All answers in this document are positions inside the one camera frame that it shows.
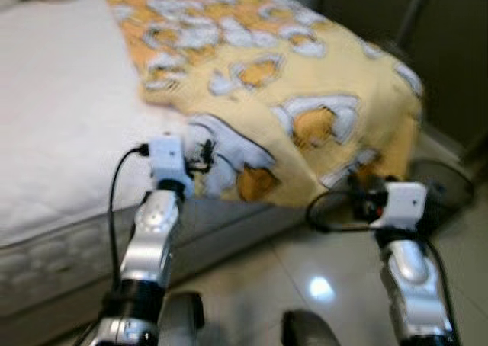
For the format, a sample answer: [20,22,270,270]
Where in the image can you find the yellow cartoon egg blanket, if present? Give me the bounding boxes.
[95,0,425,209]

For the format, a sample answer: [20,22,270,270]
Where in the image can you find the white quilted mattress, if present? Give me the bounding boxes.
[0,0,306,317]

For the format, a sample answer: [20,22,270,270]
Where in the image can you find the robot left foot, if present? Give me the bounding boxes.
[156,291,206,346]

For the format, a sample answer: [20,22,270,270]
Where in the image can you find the dark wardrobe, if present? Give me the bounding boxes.
[320,0,488,158]

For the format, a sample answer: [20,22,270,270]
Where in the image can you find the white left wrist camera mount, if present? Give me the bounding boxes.
[147,135,188,184]

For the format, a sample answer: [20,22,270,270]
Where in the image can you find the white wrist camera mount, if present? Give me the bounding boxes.
[147,135,188,184]
[379,182,429,229]

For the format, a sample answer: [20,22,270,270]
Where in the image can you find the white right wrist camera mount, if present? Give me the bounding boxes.
[379,182,429,229]

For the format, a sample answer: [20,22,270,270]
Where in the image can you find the black wire waste basket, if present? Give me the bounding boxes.
[408,159,476,237]

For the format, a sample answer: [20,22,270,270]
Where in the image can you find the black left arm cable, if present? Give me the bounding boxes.
[107,144,153,287]

